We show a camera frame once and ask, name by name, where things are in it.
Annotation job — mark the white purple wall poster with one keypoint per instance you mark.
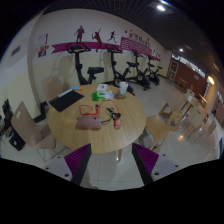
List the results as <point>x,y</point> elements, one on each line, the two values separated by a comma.
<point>43,41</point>

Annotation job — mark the red charger block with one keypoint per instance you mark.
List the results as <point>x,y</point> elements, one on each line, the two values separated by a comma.
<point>117,123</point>

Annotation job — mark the black mouse pad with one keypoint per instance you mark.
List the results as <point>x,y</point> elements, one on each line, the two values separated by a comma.
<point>66,100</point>

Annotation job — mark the framed wall board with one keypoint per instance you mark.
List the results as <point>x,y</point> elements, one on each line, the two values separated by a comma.
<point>173,70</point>

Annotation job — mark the black rack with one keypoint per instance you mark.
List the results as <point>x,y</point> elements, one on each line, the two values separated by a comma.
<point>8,113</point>

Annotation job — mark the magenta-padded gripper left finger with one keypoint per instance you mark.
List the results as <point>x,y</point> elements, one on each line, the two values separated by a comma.
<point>76,160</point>

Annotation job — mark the blue orange-tipped marker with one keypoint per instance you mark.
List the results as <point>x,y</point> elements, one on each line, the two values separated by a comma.
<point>77,88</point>

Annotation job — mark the green wet wipes pack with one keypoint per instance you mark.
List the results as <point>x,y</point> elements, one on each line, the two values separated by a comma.
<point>102,96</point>

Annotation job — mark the ceiling lights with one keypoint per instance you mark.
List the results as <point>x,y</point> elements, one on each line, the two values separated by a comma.
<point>161,7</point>

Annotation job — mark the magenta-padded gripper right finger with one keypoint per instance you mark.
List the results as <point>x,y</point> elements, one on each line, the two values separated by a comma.
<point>146,159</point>

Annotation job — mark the black exercise bikes row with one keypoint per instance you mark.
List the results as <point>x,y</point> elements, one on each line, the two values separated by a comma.
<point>79,65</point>

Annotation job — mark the white plastic cup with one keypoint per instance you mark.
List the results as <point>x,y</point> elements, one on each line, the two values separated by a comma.
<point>123,87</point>

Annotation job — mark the grey wall sign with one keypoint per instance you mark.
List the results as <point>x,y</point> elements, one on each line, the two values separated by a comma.
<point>15,50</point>

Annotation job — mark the black bag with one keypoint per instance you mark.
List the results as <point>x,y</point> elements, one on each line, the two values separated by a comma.
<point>17,143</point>

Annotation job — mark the light wooden chair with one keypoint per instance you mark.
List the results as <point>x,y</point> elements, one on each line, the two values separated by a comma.
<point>160,125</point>
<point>25,125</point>

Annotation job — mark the magenta wall banner decal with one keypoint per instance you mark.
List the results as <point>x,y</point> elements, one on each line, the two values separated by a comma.
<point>133,44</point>

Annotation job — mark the small white box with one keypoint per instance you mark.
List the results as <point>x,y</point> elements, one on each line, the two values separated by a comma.
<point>101,87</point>

